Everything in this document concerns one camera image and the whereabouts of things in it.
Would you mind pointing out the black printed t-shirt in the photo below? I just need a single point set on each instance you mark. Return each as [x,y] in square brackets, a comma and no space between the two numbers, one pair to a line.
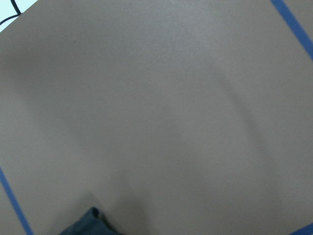
[93,222]

